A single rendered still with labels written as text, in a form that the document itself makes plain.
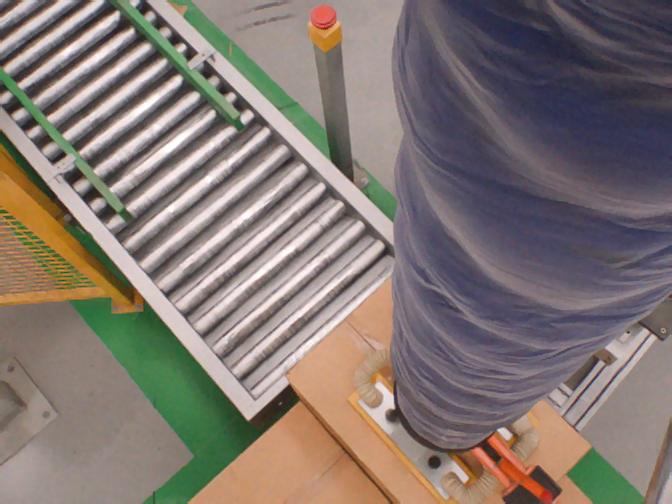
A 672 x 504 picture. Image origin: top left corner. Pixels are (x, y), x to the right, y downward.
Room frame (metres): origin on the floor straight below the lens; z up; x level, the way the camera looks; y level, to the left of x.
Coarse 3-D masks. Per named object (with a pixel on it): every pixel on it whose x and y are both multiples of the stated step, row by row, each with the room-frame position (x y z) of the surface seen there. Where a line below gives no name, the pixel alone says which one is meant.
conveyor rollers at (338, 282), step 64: (0, 0) 1.98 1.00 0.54; (64, 0) 1.92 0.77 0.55; (128, 0) 1.87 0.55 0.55; (64, 64) 1.68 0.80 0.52; (128, 64) 1.61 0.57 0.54; (128, 128) 1.38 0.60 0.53; (192, 128) 1.32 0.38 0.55; (192, 192) 1.09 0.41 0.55; (320, 192) 1.01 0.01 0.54; (192, 256) 0.88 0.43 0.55; (320, 256) 0.80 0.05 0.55; (256, 320) 0.64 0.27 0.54; (256, 384) 0.45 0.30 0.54
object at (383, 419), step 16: (384, 384) 0.31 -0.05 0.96; (352, 400) 0.29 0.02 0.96; (384, 400) 0.27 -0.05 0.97; (368, 416) 0.24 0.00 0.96; (384, 416) 0.24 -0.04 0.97; (384, 432) 0.20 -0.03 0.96; (400, 448) 0.16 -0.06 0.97; (416, 464) 0.12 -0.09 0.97; (432, 464) 0.11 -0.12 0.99; (448, 464) 0.11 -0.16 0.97; (464, 464) 0.10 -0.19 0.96; (432, 480) 0.08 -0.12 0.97; (464, 480) 0.07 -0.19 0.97; (448, 496) 0.04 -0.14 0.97
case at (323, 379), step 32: (384, 288) 0.54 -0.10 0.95; (352, 320) 0.48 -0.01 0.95; (384, 320) 0.46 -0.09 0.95; (320, 352) 0.41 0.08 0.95; (352, 352) 0.40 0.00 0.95; (320, 384) 0.34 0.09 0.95; (352, 384) 0.33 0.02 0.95; (320, 416) 0.28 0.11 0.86; (352, 416) 0.25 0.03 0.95; (544, 416) 0.17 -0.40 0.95; (352, 448) 0.18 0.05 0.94; (384, 448) 0.17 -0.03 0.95; (544, 448) 0.10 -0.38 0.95; (576, 448) 0.09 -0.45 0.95; (384, 480) 0.10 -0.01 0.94; (416, 480) 0.09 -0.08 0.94
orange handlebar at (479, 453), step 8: (488, 440) 0.13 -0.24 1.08; (496, 440) 0.13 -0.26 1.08; (480, 448) 0.12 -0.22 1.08; (496, 448) 0.11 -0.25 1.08; (504, 448) 0.11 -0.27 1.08; (480, 456) 0.10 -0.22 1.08; (488, 456) 0.10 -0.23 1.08; (504, 456) 0.09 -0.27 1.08; (512, 456) 0.09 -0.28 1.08; (488, 464) 0.08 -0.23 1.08; (496, 464) 0.08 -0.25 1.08; (520, 464) 0.07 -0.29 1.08; (496, 472) 0.07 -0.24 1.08; (504, 472) 0.06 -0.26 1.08; (504, 480) 0.05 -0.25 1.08; (512, 480) 0.05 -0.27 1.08
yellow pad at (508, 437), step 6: (528, 414) 0.18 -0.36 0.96; (528, 420) 0.17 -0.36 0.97; (534, 420) 0.17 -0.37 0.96; (534, 426) 0.15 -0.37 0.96; (498, 432) 0.15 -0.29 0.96; (504, 432) 0.15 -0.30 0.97; (510, 432) 0.15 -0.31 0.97; (504, 438) 0.14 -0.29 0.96; (510, 438) 0.14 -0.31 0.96; (516, 438) 0.13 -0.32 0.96; (510, 444) 0.12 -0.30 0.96
